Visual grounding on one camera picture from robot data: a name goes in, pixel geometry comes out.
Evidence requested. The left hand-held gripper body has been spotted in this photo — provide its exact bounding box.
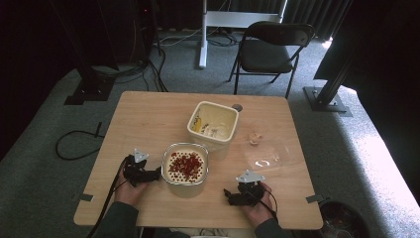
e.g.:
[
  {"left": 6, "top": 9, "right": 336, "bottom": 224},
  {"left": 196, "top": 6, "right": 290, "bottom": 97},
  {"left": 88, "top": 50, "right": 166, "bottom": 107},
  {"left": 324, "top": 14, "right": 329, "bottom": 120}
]
[{"left": 123, "top": 148, "right": 157, "bottom": 187}]

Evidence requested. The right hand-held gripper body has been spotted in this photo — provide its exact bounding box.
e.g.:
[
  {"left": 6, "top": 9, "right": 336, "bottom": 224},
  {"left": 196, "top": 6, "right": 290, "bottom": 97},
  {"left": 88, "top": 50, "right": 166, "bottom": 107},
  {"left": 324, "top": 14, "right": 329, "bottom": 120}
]
[{"left": 227, "top": 169, "right": 266, "bottom": 207}]

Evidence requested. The glass container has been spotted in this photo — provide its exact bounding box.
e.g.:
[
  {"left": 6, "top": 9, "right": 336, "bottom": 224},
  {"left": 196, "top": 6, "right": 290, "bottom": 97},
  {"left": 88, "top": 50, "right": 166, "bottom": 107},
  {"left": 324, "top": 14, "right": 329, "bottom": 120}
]
[{"left": 160, "top": 142, "right": 210, "bottom": 199}]

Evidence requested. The cream plastic bin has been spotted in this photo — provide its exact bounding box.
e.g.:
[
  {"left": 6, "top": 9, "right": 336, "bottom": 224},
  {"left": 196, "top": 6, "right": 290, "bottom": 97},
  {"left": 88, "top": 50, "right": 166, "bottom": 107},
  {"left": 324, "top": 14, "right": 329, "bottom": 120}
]
[{"left": 186, "top": 100, "right": 240, "bottom": 153}]

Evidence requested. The person's right hand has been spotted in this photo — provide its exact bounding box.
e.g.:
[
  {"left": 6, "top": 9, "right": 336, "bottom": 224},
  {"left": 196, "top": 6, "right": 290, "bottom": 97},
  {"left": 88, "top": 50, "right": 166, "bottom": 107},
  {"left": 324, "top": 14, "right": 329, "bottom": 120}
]
[{"left": 239, "top": 182, "right": 275, "bottom": 230}]

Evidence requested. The person's left hand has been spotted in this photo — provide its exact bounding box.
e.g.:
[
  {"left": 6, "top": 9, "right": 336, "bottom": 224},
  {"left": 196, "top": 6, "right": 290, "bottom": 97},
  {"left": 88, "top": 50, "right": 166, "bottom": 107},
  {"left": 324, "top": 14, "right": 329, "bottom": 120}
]
[{"left": 113, "top": 171, "right": 150, "bottom": 208}]

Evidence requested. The white perforated strainer insert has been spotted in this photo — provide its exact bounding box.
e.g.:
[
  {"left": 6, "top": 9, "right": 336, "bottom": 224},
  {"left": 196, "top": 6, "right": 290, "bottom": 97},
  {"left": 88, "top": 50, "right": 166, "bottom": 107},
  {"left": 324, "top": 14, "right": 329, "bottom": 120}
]
[{"left": 163, "top": 148, "right": 208, "bottom": 185}]

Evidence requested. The pile of red chopped pieces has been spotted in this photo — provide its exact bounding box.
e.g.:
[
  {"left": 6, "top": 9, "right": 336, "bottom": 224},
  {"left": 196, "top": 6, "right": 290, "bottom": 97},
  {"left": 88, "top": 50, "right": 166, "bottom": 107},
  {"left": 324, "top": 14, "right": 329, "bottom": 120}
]
[{"left": 168, "top": 151, "right": 204, "bottom": 182}]

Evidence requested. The beige crumpled scrap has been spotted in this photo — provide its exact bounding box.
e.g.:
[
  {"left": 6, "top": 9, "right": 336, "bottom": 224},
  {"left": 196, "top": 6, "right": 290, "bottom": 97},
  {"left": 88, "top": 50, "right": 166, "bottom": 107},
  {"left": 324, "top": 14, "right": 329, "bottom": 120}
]
[{"left": 249, "top": 131, "right": 263, "bottom": 147}]

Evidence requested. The grey tape strip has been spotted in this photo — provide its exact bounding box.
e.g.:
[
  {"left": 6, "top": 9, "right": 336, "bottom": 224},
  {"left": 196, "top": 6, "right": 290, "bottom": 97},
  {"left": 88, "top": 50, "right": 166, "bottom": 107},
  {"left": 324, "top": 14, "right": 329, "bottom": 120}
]
[
  {"left": 305, "top": 193, "right": 327, "bottom": 204},
  {"left": 71, "top": 192, "right": 95, "bottom": 203}
]

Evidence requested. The yellow scrap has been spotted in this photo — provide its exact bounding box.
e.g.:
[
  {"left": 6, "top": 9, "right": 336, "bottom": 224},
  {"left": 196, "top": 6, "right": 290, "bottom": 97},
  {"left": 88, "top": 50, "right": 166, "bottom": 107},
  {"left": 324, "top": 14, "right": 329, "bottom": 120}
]
[{"left": 191, "top": 112, "right": 203, "bottom": 133}]

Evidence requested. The white crumpled scrap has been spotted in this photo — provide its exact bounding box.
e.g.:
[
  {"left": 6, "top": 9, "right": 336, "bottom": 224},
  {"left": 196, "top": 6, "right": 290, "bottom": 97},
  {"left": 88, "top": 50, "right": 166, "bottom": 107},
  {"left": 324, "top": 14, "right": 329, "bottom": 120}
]
[{"left": 201, "top": 122, "right": 226, "bottom": 139}]

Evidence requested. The black metal stand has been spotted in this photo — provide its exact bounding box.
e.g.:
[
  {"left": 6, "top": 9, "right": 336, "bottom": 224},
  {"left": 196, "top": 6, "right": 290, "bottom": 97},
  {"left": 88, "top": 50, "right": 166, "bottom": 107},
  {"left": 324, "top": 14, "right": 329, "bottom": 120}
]
[
  {"left": 49, "top": 0, "right": 117, "bottom": 106},
  {"left": 302, "top": 49, "right": 354, "bottom": 118}
]

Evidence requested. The black round bin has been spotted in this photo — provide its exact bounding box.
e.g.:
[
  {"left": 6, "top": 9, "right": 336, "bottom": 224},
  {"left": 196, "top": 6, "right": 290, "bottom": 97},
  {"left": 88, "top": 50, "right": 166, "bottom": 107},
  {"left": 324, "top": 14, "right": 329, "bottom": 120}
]
[{"left": 318, "top": 199, "right": 371, "bottom": 238}]

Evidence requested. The black folding chair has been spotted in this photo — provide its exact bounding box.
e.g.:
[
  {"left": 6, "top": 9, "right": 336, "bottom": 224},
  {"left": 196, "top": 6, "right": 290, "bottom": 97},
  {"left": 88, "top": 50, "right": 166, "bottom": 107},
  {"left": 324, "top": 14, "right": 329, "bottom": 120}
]
[{"left": 228, "top": 20, "right": 316, "bottom": 100}]

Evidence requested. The black equipment tower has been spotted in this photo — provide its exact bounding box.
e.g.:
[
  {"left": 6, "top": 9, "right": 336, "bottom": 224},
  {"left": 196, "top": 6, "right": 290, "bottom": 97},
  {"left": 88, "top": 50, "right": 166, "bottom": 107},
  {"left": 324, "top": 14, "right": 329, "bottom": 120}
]
[{"left": 130, "top": 0, "right": 157, "bottom": 64}]

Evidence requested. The right hand-held gripper cable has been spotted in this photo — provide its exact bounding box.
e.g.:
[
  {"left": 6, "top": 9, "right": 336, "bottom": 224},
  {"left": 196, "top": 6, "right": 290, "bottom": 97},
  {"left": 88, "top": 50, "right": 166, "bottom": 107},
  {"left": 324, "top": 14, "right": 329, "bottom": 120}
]
[{"left": 248, "top": 188, "right": 279, "bottom": 223}]

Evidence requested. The hand-held gripper cable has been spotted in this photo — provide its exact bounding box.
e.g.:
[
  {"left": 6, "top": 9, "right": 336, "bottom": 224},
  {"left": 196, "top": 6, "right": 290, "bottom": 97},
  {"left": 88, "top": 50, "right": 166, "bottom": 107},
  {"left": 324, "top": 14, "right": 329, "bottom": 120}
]
[
  {"left": 248, "top": 188, "right": 279, "bottom": 223},
  {"left": 86, "top": 156, "right": 131, "bottom": 238}
]

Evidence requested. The left hand-held gripper cable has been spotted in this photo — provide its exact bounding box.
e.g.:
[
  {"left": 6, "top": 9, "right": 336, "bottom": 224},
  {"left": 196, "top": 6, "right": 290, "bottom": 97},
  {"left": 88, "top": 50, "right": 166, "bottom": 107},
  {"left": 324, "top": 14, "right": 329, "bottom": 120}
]
[{"left": 86, "top": 156, "right": 131, "bottom": 238}]

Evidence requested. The black looped floor cable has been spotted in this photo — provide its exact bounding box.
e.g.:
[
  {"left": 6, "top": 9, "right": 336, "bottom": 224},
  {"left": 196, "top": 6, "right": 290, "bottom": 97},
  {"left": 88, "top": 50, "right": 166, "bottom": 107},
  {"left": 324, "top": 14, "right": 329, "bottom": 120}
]
[{"left": 54, "top": 121, "right": 106, "bottom": 162}]

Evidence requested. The bundle of black floor cables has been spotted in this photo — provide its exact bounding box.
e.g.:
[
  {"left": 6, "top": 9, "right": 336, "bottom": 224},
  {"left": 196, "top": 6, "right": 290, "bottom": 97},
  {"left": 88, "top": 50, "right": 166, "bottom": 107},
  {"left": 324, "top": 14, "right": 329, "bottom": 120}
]
[{"left": 91, "top": 46, "right": 170, "bottom": 93}]

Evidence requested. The white floor cable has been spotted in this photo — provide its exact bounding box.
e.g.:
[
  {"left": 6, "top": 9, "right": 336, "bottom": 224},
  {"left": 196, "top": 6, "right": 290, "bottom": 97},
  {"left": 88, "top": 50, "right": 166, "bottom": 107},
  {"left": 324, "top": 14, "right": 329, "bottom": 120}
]
[{"left": 154, "top": 27, "right": 203, "bottom": 48}]

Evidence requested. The white desk frame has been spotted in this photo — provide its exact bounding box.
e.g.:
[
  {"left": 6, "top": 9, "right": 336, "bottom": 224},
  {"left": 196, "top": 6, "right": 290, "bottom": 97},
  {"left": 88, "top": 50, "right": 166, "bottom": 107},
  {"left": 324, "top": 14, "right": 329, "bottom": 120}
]
[{"left": 198, "top": 0, "right": 288, "bottom": 69}]

